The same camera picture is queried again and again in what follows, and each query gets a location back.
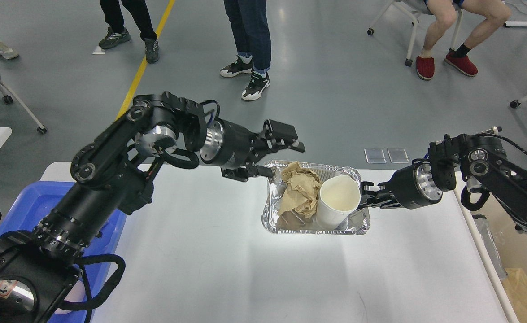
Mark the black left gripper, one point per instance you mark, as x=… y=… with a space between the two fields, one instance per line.
x=233 y=148

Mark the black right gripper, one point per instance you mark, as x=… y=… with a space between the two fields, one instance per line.
x=412 y=187

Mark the white paper cup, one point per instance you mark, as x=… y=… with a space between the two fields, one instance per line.
x=338 y=197

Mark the aluminium foil tray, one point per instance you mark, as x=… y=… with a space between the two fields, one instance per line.
x=358 y=222

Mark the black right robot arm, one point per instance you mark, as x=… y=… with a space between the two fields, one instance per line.
x=485 y=170

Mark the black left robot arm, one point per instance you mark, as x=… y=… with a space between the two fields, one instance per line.
x=45 y=269

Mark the floor socket plate left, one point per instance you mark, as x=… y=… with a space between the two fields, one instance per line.
x=375 y=156

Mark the floor socket plate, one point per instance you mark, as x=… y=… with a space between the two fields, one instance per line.
x=375 y=156
x=398 y=156

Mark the floor socket plate right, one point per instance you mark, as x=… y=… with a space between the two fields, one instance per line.
x=398 y=156

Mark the clear plastic in bin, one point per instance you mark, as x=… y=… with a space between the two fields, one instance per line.
x=485 y=232

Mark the person in blue jeans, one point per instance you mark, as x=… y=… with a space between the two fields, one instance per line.
x=250 y=29

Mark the white plastic bin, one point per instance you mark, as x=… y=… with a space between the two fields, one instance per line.
x=511 y=244

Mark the white office chair right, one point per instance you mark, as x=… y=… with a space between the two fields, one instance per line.
x=414 y=9

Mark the white paper on floor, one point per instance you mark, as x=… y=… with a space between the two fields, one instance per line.
x=98 y=51

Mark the blue plastic tray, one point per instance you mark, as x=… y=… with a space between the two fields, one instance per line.
x=38 y=199

